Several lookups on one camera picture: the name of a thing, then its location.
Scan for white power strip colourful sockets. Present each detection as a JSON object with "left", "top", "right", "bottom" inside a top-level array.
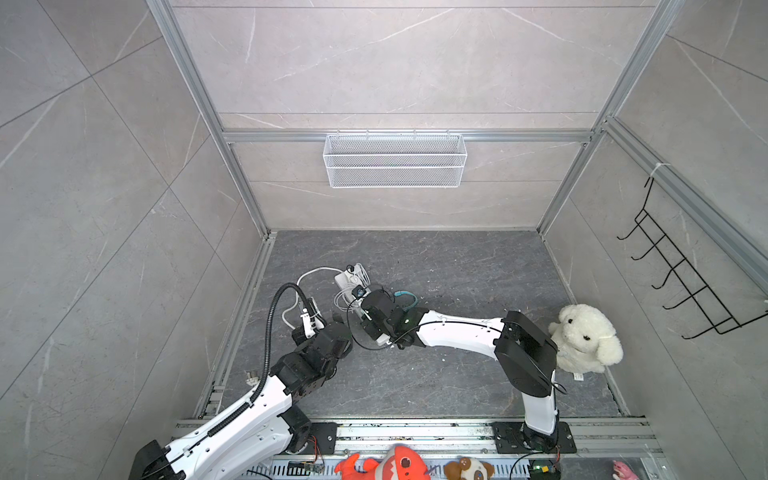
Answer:
[{"left": 334, "top": 263, "right": 391, "bottom": 347}]

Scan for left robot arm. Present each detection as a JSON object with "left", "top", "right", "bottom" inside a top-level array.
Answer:
[{"left": 128, "top": 322, "right": 352, "bottom": 479}]

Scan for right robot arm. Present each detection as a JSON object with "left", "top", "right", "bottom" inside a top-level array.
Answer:
[{"left": 351, "top": 290, "right": 559, "bottom": 451}]

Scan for red plush lobster toy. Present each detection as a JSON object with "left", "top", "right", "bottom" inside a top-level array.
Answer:
[{"left": 334, "top": 445, "right": 431, "bottom": 480}]

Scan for brown white plush dog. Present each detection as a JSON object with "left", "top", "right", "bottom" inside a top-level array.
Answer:
[{"left": 443, "top": 457, "right": 495, "bottom": 480}]

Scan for white plush seal toy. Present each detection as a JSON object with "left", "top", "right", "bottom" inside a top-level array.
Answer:
[{"left": 548, "top": 304, "right": 624, "bottom": 381}]

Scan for pink plush toy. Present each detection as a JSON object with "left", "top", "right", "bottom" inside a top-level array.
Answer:
[{"left": 612, "top": 460, "right": 639, "bottom": 480}]

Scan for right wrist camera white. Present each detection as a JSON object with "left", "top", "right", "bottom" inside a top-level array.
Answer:
[{"left": 350, "top": 285, "right": 370, "bottom": 314}]

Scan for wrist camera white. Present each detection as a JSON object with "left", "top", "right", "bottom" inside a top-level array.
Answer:
[
  {"left": 350, "top": 285, "right": 370, "bottom": 314},
  {"left": 300, "top": 308, "right": 317, "bottom": 339}
]

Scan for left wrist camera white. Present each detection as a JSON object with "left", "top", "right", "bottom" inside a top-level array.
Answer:
[{"left": 300, "top": 308, "right": 317, "bottom": 339}]

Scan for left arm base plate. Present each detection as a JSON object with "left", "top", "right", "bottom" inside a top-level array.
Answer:
[{"left": 285, "top": 422, "right": 339, "bottom": 456}]

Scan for white power strip cord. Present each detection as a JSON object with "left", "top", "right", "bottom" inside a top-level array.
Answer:
[{"left": 244, "top": 266, "right": 343, "bottom": 388}]

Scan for white wire mesh basket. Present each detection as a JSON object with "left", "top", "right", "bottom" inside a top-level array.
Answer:
[{"left": 323, "top": 133, "right": 468, "bottom": 189}]

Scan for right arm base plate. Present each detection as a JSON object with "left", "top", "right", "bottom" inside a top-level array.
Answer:
[{"left": 490, "top": 422, "right": 577, "bottom": 454}]

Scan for black wall hook rack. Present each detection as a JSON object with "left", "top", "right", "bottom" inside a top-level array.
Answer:
[{"left": 616, "top": 178, "right": 767, "bottom": 341}]

